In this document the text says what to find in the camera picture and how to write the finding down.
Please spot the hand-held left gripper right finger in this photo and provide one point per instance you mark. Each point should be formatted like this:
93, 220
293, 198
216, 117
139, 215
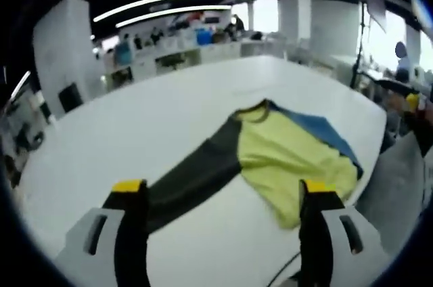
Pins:
314, 233

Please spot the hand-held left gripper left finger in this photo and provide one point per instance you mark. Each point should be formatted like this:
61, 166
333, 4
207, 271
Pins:
130, 239

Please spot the yellow garment with dark sleeves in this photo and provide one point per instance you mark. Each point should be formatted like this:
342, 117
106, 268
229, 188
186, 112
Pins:
291, 165

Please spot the black stand pole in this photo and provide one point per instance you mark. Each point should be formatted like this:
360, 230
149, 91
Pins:
359, 46

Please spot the grey flat panel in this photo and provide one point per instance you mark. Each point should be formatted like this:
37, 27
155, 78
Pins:
375, 2

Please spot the white square pillar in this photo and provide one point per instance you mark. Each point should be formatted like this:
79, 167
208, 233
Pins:
64, 57
294, 19

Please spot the black cabinet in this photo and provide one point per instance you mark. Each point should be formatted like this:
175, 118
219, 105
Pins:
70, 97

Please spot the row of white cabinets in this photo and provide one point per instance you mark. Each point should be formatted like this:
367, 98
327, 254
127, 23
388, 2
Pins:
220, 51

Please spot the teal storage box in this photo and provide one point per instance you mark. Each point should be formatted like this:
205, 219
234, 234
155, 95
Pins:
122, 53

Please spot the blue crate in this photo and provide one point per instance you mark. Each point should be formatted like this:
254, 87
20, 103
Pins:
204, 36

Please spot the long ceiling light strip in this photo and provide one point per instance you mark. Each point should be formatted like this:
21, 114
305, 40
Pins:
172, 0
169, 12

